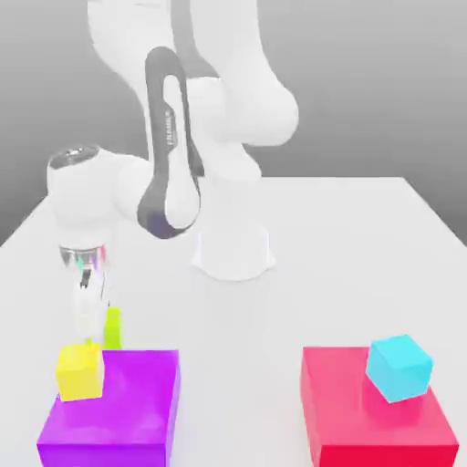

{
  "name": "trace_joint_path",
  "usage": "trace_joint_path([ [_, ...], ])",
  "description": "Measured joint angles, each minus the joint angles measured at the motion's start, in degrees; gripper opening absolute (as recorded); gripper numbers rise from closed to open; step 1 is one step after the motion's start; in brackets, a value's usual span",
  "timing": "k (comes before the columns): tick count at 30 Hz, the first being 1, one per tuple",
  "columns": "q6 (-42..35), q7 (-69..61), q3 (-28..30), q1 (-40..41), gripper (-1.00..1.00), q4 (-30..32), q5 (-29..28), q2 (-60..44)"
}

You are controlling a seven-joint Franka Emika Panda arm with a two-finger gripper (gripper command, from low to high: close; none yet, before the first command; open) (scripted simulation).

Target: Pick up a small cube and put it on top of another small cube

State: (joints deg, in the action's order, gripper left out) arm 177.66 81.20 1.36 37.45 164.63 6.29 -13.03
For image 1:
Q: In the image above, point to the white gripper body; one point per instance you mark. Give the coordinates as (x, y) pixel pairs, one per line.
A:
(87, 313)

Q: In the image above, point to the large red box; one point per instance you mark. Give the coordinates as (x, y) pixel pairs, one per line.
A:
(350, 419)

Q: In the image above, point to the small yellow cube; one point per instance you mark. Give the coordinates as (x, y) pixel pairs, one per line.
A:
(78, 374)

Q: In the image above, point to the small lime green cube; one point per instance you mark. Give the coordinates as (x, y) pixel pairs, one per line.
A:
(112, 328)

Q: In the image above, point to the large purple box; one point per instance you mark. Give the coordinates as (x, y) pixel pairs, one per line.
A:
(131, 408)

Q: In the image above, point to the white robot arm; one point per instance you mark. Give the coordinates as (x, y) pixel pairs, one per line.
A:
(233, 109)

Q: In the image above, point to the small cyan cube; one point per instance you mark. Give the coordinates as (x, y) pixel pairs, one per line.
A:
(399, 368)

